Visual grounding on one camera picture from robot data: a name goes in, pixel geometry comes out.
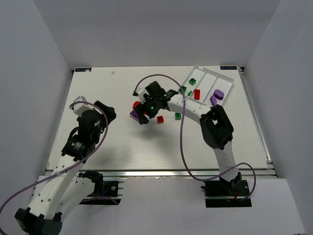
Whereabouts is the red round lego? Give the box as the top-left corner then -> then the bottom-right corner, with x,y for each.
133,101 -> 140,109

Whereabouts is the green lego pair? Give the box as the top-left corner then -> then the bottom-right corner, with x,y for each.
178,86 -> 186,94

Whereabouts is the green square lego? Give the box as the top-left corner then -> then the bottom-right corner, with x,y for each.
189,78 -> 196,85
175,113 -> 181,120

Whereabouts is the red rectangular lego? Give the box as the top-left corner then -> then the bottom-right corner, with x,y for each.
194,89 -> 201,100

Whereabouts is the purple round lego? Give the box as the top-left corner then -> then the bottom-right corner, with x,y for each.
213,89 -> 224,100

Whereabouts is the purple small lego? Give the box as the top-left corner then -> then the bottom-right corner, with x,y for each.
210,95 -> 218,107

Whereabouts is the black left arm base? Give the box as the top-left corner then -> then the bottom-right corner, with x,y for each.
78,170 -> 124,206

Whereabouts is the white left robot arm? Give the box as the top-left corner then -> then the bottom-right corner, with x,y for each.
15,99 -> 116,235

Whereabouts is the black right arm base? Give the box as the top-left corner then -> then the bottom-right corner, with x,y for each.
201,180 -> 252,208

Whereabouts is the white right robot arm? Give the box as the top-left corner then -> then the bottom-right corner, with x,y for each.
133,81 -> 242,190

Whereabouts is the purple long lego plate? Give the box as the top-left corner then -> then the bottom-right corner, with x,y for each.
130,110 -> 139,122

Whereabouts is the red square lego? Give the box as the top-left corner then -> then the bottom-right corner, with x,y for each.
157,116 -> 164,124

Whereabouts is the white divided tray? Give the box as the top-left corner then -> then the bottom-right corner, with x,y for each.
179,65 -> 234,107

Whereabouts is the blue table label left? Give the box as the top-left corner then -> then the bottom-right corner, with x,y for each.
74,68 -> 92,72

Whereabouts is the blue table label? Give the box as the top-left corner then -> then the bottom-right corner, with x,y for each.
220,66 -> 237,70
74,68 -> 92,72

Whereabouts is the blue table label right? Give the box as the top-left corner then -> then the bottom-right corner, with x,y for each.
220,66 -> 237,70

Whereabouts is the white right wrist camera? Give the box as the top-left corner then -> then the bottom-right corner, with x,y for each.
133,88 -> 147,102

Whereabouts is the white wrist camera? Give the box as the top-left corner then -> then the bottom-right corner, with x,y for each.
133,88 -> 147,102
71,95 -> 93,117

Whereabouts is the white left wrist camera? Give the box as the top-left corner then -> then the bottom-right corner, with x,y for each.
71,95 -> 93,117

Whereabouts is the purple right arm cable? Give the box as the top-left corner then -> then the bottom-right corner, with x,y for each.
132,74 -> 257,201

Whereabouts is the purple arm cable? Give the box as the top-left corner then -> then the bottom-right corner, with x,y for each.
132,74 -> 257,201
0,102 -> 122,232

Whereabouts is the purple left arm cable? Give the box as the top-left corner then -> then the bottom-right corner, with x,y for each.
0,102 -> 122,232

